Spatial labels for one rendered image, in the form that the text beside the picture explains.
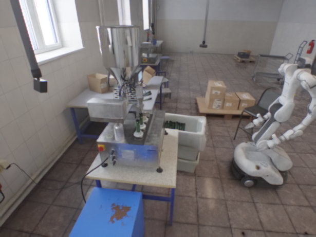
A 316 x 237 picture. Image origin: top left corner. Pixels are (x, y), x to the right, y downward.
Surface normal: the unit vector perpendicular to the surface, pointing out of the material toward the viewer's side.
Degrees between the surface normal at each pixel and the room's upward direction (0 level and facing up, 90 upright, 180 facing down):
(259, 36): 90
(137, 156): 90
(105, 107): 90
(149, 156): 90
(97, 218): 0
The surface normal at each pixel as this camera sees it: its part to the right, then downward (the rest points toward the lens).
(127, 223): 0.00, -0.87
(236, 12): -0.13, 0.49
